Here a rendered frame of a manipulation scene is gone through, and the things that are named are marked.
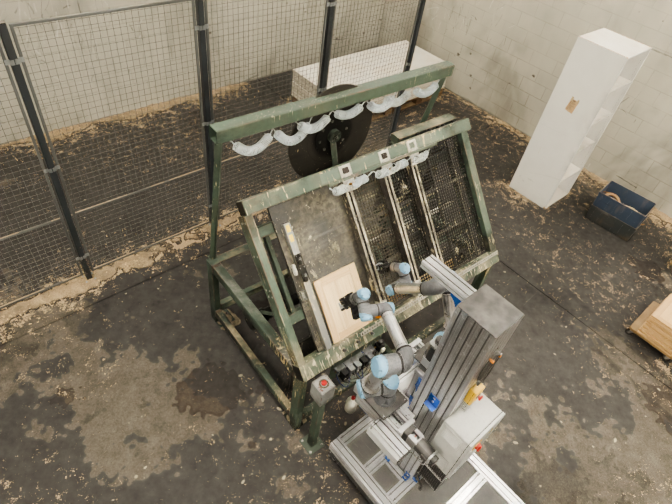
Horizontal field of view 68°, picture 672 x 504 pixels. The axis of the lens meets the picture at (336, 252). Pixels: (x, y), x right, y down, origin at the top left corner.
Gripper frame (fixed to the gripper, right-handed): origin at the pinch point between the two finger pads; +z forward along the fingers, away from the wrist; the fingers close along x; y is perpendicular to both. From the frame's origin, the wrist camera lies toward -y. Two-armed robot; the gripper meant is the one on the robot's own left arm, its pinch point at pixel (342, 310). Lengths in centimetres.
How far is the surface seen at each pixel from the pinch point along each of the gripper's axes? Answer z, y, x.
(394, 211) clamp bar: 9, 45, -87
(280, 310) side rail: 23.9, 20.4, 28.2
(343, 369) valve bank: 47, -38, -2
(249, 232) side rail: 3, 73, 29
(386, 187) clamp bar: 3, 64, -87
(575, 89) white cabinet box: 21, 83, -413
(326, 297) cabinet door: 29.5, 13.4, -9.7
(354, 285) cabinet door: 30.0, 11.2, -35.3
